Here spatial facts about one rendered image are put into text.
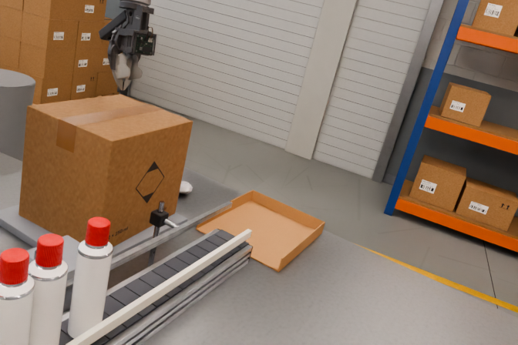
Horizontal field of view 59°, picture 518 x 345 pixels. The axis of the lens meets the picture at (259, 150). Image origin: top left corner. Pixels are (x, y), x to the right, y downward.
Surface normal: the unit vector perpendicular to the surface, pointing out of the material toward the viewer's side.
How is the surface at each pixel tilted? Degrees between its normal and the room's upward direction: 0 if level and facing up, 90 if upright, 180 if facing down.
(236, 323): 0
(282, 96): 90
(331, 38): 90
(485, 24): 90
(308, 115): 90
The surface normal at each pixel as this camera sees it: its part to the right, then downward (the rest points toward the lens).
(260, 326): 0.23, -0.92
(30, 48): -0.32, 0.22
